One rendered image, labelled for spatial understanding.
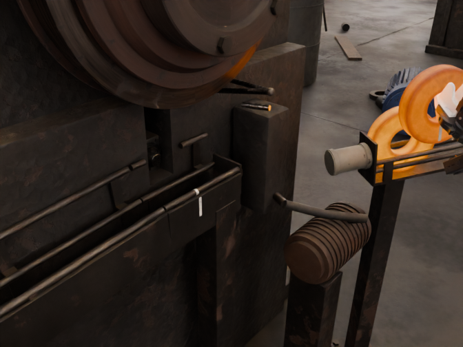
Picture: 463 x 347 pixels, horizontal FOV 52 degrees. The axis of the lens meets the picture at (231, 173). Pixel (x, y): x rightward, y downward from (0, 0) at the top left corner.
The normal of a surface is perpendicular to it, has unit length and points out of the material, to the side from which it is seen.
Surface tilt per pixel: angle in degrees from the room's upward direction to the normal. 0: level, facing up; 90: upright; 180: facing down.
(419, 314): 0
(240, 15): 90
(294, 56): 90
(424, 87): 89
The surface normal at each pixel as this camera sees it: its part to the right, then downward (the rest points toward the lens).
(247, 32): 0.75, 0.33
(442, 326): 0.01, -0.88
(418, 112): 0.24, 0.45
